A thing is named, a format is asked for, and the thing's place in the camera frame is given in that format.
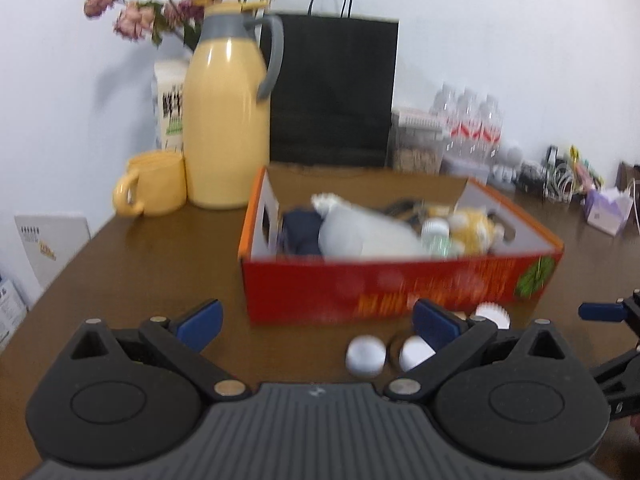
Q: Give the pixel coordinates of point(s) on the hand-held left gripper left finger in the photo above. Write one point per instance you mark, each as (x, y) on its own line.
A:
(202, 322)

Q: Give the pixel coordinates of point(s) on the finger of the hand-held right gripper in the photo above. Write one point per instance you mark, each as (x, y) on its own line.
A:
(622, 380)
(602, 311)

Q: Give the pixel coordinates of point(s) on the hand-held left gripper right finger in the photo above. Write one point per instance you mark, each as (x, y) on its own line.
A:
(435, 325)

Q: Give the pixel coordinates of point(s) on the white ribbed plastic cap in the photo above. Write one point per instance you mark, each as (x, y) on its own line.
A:
(492, 312)

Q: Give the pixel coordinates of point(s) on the iridescent green white bag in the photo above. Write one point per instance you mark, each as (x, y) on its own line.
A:
(440, 246)

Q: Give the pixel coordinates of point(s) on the yellow white plush toy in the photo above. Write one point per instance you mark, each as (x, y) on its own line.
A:
(472, 227)

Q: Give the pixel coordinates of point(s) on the red cardboard box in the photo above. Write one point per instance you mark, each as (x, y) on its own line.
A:
(310, 290)

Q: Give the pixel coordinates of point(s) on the clear plastic swab container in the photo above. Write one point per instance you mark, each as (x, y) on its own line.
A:
(365, 235)

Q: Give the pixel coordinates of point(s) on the navy blue pouch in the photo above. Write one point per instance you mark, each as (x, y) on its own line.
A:
(300, 232)

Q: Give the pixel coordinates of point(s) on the white round cap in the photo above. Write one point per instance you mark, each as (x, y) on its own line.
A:
(366, 355)
(415, 351)

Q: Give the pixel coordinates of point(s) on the purple tissue box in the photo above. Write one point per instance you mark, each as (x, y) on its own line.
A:
(607, 210)

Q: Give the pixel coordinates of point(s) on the brown cardboard piece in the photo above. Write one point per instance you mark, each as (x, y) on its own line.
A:
(630, 180)

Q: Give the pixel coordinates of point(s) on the colourful snack packets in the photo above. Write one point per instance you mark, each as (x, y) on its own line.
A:
(582, 170)

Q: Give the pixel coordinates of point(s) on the yellow mug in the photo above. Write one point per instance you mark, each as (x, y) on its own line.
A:
(155, 185)

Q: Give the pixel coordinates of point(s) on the clear jar of seeds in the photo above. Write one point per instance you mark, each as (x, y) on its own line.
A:
(415, 157)

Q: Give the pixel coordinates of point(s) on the white booklet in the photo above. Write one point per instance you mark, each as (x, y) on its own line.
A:
(45, 245)

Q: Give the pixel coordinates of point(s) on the white robot toy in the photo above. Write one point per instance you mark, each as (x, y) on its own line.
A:
(507, 155)

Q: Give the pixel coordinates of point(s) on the blue white box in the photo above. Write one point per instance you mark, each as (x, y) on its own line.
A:
(10, 310)

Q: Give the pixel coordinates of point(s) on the yellow thermos jug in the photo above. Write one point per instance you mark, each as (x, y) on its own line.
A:
(225, 125)

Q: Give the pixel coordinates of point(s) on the clear water bottle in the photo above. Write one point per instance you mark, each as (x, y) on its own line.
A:
(491, 127)
(445, 120)
(470, 125)

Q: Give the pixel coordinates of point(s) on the white milk carton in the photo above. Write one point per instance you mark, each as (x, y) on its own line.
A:
(170, 105)

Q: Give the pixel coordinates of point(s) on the black paper bag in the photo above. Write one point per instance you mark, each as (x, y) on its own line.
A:
(335, 90)

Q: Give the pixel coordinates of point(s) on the dried pink rose bouquet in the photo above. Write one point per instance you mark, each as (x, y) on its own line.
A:
(135, 17)

